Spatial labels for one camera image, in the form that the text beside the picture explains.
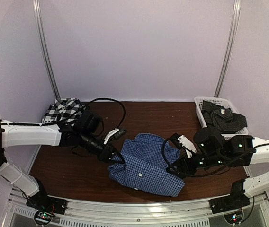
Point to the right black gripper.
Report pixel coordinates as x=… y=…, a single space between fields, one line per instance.
x=182 y=162

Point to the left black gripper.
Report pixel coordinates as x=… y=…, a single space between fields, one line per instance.
x=106 y=153

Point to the blue checked long sleeve shirt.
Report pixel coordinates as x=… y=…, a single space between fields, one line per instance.
x=145 y=168

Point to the white plastic laundry basket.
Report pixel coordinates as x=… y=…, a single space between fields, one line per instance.
x=219 y=101

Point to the black white plaid shirt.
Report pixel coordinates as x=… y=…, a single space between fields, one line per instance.
x=61 y=109

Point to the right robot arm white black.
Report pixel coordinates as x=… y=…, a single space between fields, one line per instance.
x=210 y=152

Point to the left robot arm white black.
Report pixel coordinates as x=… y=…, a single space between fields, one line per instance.
x=56 y=134

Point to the black garment in basket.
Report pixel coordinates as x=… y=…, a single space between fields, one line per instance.
x=226 y=121

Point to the right circuit board with leds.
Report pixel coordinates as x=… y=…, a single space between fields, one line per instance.
x=234 y=217

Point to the circuit board with leds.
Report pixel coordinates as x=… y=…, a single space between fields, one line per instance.
x=42 y=218
x=234 y=217

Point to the left circuit board with leds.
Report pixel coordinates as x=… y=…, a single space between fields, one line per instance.
x=42 y=218

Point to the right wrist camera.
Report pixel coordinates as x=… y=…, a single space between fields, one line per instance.
x=182 y=142

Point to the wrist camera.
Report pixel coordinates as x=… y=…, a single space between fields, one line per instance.
x=182 y=142
x=114 y=134

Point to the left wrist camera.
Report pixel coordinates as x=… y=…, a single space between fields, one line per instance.
x=114 y=134

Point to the front aluminium rail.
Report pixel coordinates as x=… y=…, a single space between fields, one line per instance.
x=78 y=213

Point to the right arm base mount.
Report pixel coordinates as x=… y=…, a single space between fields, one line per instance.
x=228 y=203

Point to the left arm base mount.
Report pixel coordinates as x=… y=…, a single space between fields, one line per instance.
x=54 y=205

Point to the right aluminium frame post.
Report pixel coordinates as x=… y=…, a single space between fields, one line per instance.
x=235 y=18

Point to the aluminium frame post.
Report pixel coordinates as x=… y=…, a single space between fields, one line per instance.
x=235 y=18
x=44 y=49

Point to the left aluminium frame post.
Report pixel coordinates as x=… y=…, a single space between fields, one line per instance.
x=44 y=49

